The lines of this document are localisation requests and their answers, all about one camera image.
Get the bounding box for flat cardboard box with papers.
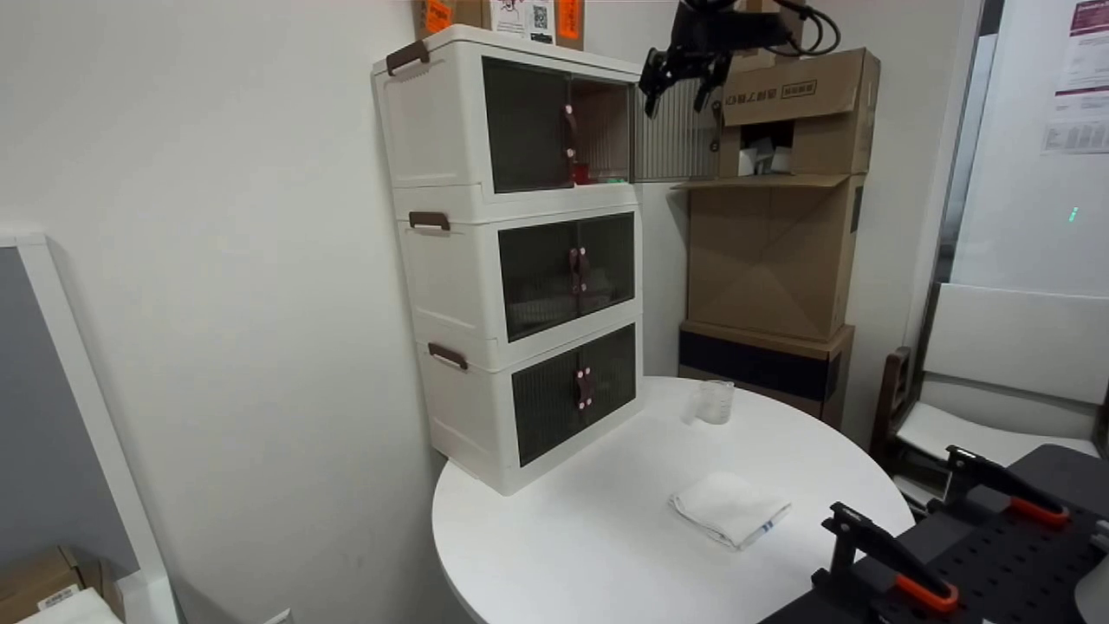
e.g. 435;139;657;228
0;547;126;624

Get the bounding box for stacked cardboard boxes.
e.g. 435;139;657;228
680;47;879;427

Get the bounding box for white folded cloth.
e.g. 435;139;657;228
673;471;791;551

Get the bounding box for white three-tier storage cabinet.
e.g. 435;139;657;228
371;23;642;493

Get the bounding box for left top compartment door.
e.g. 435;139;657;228
481;57;569;192

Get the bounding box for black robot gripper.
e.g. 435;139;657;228
636;0;777;114

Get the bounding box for grey partition panel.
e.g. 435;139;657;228
0;231;179;624

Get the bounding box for orange-handled black clamp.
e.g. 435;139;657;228
937;444;1072;531

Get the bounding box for white poster on glass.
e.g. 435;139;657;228
1045;0;1109;157

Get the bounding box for red object inside compartment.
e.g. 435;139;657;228
569;161;592;187

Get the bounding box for white round table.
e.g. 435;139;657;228
431;377;911;624

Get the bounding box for orange white box on cabinet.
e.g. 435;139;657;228
413;0;584;47

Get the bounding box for black clamp near table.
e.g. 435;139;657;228
825;502;960;613

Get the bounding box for black perforated breadboard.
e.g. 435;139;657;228
766;444;1109;624

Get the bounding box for clear plastic cup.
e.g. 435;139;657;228
694;382;733;427

